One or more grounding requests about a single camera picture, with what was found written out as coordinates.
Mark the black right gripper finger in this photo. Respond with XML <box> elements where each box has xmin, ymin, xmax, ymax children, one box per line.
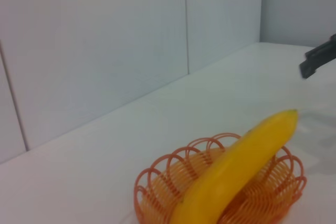
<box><xmin>299</xmin><ymin>33</ymin><xmax>336</xmax><ymax>79</ymax></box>

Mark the yellow banana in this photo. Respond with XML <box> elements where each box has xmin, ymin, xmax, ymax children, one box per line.
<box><xmin>170</xmin><ymin>109</ymin><xmax>300</xmax><ymax>224</ymax></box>

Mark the orange wire basket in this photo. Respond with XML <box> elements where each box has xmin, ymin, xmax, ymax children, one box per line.
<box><xmin>134</xmin><ymin>132</ymin><xmax>308</xmax><ymax>224</ymax></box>

